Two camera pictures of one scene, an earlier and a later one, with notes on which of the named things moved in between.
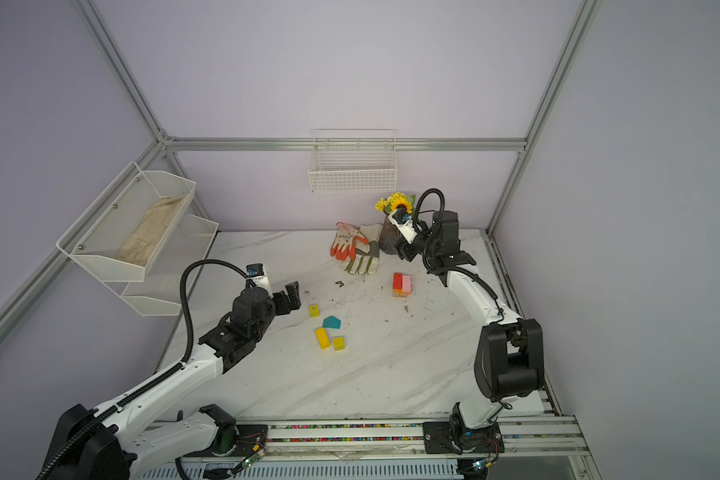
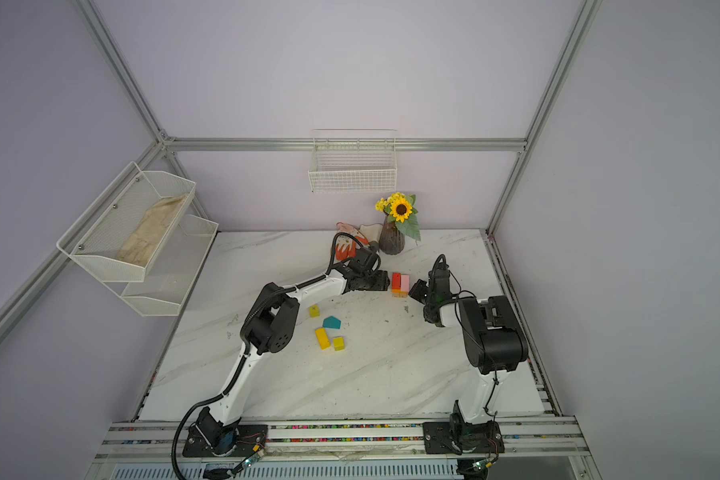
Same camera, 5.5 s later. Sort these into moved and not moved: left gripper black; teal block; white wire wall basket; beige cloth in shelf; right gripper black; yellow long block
Moved: right gripper black; left gripper black
Not moved: beige cloth in shelf; white wire wall basket; teal block; yellow long block
